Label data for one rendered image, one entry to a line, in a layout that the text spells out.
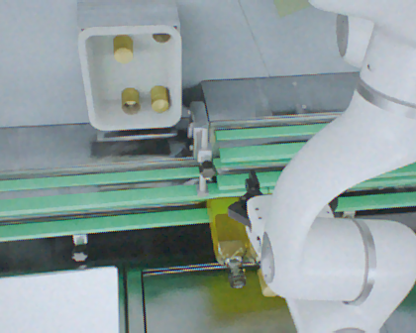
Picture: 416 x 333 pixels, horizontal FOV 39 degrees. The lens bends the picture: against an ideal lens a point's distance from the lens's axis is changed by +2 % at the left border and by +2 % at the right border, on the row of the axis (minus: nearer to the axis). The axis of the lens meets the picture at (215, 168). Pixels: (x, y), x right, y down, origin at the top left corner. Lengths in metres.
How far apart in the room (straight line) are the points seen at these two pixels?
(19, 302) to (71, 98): 0.41
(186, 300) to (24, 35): 0.58
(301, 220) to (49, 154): 0.79
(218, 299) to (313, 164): 0.74
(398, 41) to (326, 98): 0.76
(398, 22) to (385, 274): 0.22
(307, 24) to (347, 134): 0.72
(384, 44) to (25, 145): 0.90
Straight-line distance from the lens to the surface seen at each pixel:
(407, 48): 0.44
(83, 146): 1.20
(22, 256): 1.33
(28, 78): 1.20
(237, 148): 1.08
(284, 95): 1.18
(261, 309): 1.18
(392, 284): 0.55
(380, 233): 0.55
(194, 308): 1.17
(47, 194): 1.15
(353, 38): 0.73
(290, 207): 0.48
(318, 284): 0.52
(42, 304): 1.21
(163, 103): 1.15
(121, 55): 1.08
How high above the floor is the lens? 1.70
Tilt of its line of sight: 43 degrees down
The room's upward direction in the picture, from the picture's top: 168 degrees clockwise
